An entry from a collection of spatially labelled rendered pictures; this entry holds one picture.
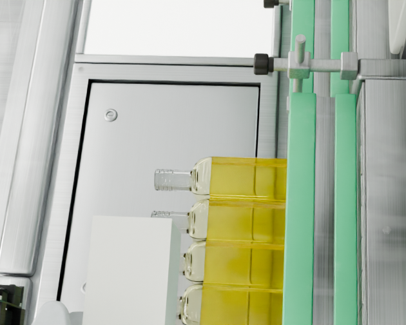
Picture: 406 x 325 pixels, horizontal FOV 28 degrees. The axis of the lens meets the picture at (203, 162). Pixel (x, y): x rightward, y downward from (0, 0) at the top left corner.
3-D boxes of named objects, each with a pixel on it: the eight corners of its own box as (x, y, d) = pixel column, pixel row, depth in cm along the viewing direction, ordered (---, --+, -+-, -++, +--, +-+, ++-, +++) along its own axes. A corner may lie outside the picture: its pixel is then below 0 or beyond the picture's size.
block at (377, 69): (405, 91, 106) (350, 90, 107) (416, 53, 97) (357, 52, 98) (405, 116, 104) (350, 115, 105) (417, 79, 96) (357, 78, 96)
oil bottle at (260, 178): (348, 175, 111) (194, 170, 113) (352, 158, 106) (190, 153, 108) (348, 214, 109) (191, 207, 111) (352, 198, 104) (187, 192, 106)
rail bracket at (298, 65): (349, 98, 108) (256, 95, 109) (361, 28, 93) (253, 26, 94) (349, 118, 107) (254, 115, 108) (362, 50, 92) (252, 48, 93)
